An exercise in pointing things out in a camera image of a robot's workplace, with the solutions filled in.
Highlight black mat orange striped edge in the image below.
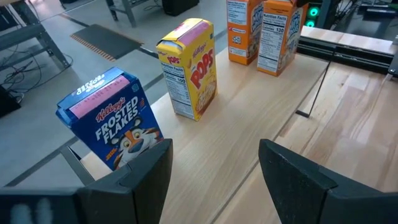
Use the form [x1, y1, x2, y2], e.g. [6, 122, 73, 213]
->
[69, 24, 144, 62]

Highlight black computer tower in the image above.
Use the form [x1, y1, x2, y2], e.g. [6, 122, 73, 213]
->
[161, 0, 200, 17]

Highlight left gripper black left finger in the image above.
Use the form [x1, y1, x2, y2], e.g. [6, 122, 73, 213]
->
[77, 139, 174, 224]

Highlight computer with green lights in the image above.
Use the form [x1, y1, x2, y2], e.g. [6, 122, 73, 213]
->
[303, 2, 325, 30]

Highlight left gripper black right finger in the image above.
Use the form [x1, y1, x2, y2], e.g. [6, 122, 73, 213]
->
[258, 139, 398, 224]

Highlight yellow Corn Pops cereal box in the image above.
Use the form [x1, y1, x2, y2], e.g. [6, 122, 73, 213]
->
[155, 17, 218, 122]

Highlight blue Frosted Flakes cereal box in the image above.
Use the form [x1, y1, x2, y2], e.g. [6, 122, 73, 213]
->
[55, 67, 165, 172]

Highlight wooden workbench grey legs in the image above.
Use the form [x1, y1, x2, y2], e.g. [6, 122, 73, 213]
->
[104, 0, 162, 28]

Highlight black aluminium table frame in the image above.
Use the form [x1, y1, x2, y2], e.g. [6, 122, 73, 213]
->
[296, 34, 398, 77]

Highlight black floor case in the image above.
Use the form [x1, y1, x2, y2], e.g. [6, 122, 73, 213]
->
[0, 84, 22, 119]

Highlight grey metal workbench frame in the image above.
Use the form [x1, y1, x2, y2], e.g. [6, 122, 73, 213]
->
[0, 0, 72, 70]

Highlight orange Mini-Wheats cereal box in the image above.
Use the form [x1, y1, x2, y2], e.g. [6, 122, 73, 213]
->
[257, 0, 309, 77]
[226, 0, 266, 67]

